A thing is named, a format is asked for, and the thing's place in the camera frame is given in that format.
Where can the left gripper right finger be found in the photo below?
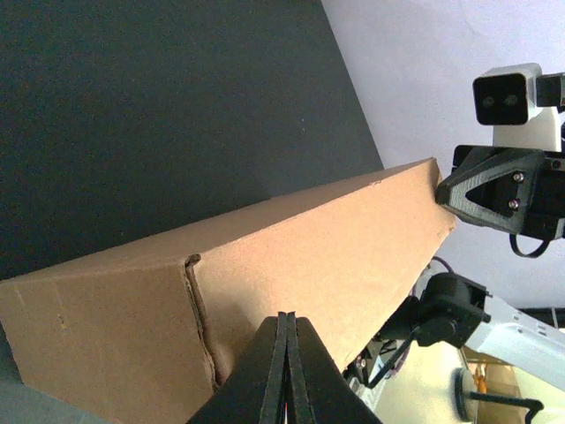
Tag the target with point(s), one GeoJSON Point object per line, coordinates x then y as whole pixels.
{"type": "Point", "coordinates": [316, 391]}

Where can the cardboard box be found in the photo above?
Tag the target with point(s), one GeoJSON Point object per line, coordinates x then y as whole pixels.
{"type": "Point", "coordinates": [146, 332]}

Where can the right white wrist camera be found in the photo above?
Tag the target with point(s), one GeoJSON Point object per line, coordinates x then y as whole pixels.
{"type": "Point", "coordinates": [522, 105]}

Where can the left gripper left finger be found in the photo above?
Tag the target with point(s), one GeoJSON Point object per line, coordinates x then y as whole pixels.
{"type": "Point", "coordinates": [255, 389]}

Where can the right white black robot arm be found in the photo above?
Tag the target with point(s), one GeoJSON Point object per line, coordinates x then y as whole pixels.
{"type": "Point", "coordinates": [455, 310]}

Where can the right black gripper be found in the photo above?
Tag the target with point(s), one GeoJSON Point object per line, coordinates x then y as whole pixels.
{"type": "Point", "coordinates": [519, 191]}

